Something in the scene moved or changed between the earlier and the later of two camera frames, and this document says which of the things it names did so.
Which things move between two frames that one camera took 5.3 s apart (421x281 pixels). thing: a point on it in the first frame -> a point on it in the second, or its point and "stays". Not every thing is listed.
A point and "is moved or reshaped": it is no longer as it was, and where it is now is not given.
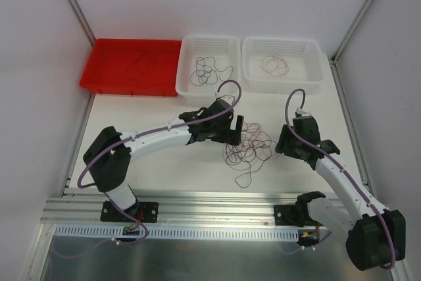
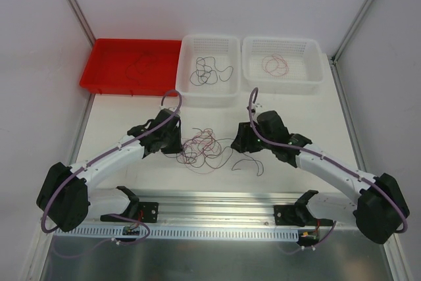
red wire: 275,64 stays
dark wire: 206,72 stays
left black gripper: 232,130 -> 172,143
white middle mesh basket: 206,63 stays
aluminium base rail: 174,208 stays
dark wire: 211,74 stays
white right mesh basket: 277,65 stays
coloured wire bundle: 255,147 is moved or reshaped
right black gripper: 289,145 -> 245,141
